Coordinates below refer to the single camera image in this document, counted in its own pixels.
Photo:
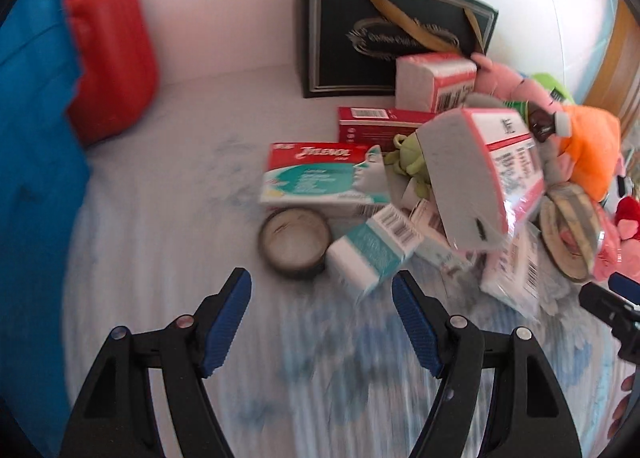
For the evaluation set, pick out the small green frog plush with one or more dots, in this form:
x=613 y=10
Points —
x=410 y=160

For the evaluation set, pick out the beige tape roll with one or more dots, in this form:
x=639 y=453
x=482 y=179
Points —
x=555 y=218

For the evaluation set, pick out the bright green plush toy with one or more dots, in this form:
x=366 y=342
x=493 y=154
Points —
x=547 y=85

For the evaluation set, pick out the orange plush toy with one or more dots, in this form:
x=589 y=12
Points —
x=592 y=147

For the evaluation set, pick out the large pink tissue pack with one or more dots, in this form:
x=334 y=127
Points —
x=470 y=188

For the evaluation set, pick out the person's right hand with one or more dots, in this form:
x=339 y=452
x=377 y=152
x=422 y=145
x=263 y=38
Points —
x=622 y=408

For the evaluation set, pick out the pink pig plush red dress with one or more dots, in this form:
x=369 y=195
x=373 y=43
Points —
x=627 y=218

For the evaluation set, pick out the black gift box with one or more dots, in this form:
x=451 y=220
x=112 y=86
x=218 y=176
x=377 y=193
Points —
x=340 y=37

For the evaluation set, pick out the red plastic case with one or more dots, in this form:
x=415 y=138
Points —
x=110 y=62

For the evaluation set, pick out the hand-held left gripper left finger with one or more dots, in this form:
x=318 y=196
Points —
x=227 y=323

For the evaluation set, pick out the cloth-covered desktop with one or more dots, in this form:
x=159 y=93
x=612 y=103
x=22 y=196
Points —
x=200 y=162

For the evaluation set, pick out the blue plastic storage crate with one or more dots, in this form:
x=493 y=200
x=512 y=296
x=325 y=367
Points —
x=35 y=162

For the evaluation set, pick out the teal and white small box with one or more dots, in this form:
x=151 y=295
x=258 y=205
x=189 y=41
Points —
x=370 y=253

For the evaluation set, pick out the red cardboard box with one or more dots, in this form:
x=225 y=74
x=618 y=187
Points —
x=370 y=125

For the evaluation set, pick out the brown glass bottle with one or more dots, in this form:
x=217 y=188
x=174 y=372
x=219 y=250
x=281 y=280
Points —
x=542 y=122

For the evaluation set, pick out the red and teal medicine box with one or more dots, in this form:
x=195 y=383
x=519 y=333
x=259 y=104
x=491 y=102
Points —
x=310 y=177

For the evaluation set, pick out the white small barcoded box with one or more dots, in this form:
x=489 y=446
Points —
x=440 y=243

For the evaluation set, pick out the pink plush toy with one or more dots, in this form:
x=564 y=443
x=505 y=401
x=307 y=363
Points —
x=500 y=77

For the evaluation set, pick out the wooden frame post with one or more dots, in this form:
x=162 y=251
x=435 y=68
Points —
x=615 y=67

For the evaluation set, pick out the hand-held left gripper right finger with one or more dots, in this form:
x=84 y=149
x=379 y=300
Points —
x=415 y=323

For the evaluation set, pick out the black tape roll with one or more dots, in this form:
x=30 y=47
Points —
x=300 y=273

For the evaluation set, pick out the small pink tissue pack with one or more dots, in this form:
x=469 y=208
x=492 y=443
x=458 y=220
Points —
x=425 y=82

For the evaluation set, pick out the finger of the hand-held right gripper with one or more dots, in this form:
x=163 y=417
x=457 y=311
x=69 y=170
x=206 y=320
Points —
x=602 y=303
x=625 y=283

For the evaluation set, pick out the white flat barcoded pack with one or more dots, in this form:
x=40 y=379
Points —
x=515 y=273

